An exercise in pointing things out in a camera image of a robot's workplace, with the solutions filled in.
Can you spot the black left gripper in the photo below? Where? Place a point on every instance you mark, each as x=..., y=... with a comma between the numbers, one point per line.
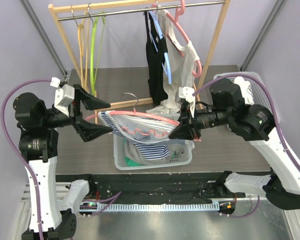
x=87, y=129

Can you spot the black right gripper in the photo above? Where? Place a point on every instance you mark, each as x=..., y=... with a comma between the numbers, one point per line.
x=190, y=124

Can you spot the grey tank top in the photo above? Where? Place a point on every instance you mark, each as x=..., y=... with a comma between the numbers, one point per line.
x=149, y=155

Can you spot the blue striped tank top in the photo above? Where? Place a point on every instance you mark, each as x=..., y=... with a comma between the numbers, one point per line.
x=141, y=130

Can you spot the pink hanger with striped top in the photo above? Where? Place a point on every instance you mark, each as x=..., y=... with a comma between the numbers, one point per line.
x=115, y=106

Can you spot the green tank top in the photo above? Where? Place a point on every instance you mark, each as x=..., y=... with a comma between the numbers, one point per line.
x=131, y=162

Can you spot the white tank top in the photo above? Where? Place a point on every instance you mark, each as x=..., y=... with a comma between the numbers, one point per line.
x=182, y=63

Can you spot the yellow plastic hanger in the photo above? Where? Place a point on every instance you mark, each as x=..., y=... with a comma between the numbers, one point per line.
x=83, y=35

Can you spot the black tank top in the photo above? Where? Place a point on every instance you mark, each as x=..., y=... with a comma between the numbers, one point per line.
x=155, y=58

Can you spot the lime green hanger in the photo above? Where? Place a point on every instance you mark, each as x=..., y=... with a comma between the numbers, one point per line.
x=93, y=72

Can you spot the pink hanger with white top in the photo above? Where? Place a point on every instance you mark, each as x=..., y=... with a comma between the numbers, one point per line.
x=179, y=10

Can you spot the light blue hanger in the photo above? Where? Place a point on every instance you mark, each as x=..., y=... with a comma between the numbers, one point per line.
x=166, y=65

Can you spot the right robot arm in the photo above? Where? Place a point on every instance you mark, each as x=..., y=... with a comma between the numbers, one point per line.
x=257, y=125

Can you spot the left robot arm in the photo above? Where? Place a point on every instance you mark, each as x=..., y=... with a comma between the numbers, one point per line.
x=52, y=219

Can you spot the white plastic laundry basket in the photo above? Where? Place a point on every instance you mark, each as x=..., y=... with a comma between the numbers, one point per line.
x=119, y=151

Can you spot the folded white printed garment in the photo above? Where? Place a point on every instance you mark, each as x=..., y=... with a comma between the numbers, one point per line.
x=246, y=89

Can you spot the white basket with folded clothes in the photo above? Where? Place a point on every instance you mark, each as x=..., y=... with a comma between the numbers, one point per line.
x=259, y=94

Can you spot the wooden clothes rack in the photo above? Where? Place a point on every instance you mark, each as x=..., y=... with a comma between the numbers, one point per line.
x=63, y=13

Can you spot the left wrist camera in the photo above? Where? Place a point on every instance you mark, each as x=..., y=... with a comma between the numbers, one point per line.
x=64, y=96

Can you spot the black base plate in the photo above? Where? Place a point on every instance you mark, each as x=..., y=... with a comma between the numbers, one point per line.
x=164, y=188

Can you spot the white slotted cable duct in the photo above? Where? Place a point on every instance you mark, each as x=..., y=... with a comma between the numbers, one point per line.
x=90, y=207

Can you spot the aluminium rail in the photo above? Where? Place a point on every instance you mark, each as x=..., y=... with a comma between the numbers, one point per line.
x=51, y=193

